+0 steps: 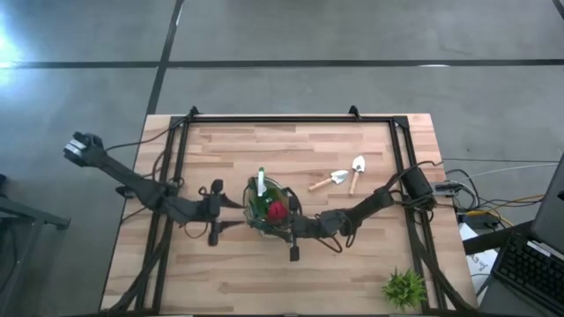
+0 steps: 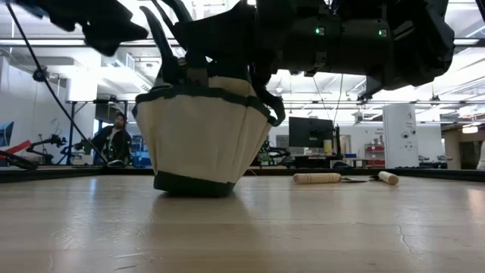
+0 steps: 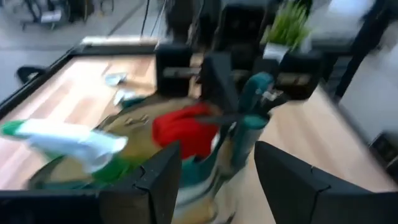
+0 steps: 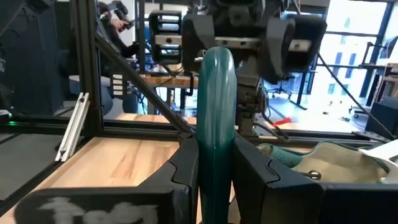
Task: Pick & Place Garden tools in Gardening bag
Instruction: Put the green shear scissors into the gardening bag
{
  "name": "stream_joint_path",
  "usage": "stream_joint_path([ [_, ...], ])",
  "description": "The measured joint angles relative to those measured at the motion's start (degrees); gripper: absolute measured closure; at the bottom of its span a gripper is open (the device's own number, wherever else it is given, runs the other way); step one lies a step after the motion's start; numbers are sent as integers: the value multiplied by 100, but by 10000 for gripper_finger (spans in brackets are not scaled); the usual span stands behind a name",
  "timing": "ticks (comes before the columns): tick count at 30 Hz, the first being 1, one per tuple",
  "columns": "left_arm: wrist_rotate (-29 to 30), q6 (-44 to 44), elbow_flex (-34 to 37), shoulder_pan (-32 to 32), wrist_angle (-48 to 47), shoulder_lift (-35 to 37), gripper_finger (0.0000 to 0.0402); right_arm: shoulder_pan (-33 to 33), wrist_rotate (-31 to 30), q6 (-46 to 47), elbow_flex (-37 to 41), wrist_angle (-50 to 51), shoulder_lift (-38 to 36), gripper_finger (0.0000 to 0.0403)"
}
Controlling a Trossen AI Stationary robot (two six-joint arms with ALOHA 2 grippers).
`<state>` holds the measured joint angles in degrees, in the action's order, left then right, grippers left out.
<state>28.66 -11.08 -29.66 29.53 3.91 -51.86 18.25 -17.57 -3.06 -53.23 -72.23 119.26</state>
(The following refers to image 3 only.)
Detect green translucent spray bottle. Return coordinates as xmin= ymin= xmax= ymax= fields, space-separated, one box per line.
xmin=0 ymin=119 xmax=137 ymax=184

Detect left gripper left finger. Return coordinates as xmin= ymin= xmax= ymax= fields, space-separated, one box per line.
xmin=98 ymin=141 xmax=183 ymax=224

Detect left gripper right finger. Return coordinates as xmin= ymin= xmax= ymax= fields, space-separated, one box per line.
xmin=254 ymin=140 xmax=398 ymax=224

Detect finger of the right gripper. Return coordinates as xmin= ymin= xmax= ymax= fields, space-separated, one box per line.
xmin=200 ymin=51 xmax=240 ymax=114
xmin=264 ymin=90 xmax=290 ymax=110

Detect red fabric glove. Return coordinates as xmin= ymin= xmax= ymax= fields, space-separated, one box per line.
xmin=152 ymin=104 xmax=220 ymax=159

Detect beige gardening bag green trim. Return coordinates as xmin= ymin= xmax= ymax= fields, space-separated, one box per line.
xmin=27 ymin=95 xmax=271 ymax=224

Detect black frame post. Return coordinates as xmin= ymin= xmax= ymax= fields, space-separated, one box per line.
xmin=334 ymin=0 xmax=392 ymax=99

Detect blue-handled pruning shears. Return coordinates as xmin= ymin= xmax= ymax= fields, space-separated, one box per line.
xmin=195 ymin=72 xmax=277 ymax=130

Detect green plant in white pot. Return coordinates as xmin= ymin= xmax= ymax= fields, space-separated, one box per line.
xmin=262 ymin=1 xmax=312 ymax=62

